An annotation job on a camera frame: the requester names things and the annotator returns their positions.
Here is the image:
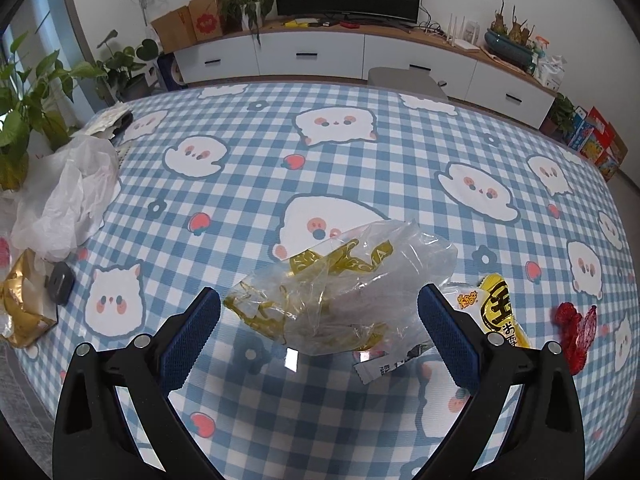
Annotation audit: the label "red mesh net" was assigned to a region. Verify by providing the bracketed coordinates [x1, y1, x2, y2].
[553, 302, 597, 376]

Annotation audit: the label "yellow snack packet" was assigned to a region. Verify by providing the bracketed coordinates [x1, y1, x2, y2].
[442, 273, 529, 348]

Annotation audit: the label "clear bag with gold ribbons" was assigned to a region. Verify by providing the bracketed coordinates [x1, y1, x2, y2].
[224, 220, 458, 356]

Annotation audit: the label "gold foil bag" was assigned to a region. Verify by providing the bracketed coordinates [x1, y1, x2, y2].
[1, 249, 58, 349]

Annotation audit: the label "black oval remote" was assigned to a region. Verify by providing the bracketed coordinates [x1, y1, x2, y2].
[46, 261, 76, 306]

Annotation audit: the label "grey foil wrapper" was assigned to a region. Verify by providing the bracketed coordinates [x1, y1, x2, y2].
[354, 342, 433, 385]

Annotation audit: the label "white plastic bag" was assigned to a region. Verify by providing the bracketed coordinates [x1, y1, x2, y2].
[11, 136, 120, 262]

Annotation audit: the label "blue checkered cartoon tablecloth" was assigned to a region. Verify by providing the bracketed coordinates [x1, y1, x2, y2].
[16, 82, 639, 479]

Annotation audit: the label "colourful boxes on floor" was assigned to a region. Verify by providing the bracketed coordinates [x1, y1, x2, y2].
[563, 106, 628, 182]

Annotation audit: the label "small floor potted plant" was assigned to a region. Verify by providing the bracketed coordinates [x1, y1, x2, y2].
[539, 92, 575, 136]

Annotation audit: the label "green leafy potted plant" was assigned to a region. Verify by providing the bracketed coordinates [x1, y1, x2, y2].
[1, 32, 106, 191]

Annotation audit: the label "white tissue pack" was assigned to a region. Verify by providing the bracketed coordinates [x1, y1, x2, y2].
[534, 55, 567, 92]

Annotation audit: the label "white tv cabinet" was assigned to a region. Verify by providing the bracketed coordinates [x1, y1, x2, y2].
[175, 22, 556, 128]

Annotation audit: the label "dark leaf potted plant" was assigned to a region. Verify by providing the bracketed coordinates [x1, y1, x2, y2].
[96, 29, 160, 102]

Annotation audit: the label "blue bonsai planter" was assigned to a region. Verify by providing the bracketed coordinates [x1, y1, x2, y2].
[484, 0, 535, 73]

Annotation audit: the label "white router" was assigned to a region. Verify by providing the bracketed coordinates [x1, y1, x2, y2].
[446, 14, 480, 51]

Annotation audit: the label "brown cardboard box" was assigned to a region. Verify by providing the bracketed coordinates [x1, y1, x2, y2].
[151, 6, 196, 53]

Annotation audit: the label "red printed cardboard box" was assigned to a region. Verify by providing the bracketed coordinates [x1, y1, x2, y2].
[188, 0, 222, 42]

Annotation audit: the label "tall potted plant on cabinet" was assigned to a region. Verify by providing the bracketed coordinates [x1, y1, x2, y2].
[217, 0, 276, 44]

